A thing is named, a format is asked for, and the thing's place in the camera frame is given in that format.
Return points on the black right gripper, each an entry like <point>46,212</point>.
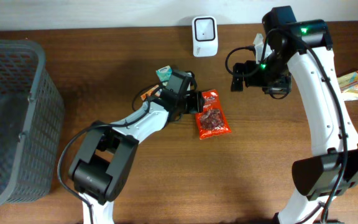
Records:
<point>238,76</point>

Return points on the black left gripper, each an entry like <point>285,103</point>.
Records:
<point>194,103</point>

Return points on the red snack bag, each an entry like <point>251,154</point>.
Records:
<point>211,121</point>

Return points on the green small box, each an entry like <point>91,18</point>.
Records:
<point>164,73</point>

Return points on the orange small box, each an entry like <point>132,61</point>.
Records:
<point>149,92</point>

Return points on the yellow chips bag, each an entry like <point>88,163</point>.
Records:
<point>349,86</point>

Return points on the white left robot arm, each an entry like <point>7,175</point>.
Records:
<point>101,166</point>

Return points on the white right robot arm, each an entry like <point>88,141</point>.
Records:
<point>292,52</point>

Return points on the white barcode scanner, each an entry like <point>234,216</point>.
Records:
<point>205,36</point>

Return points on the grey plastic basket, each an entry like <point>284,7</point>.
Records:
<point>31,118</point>

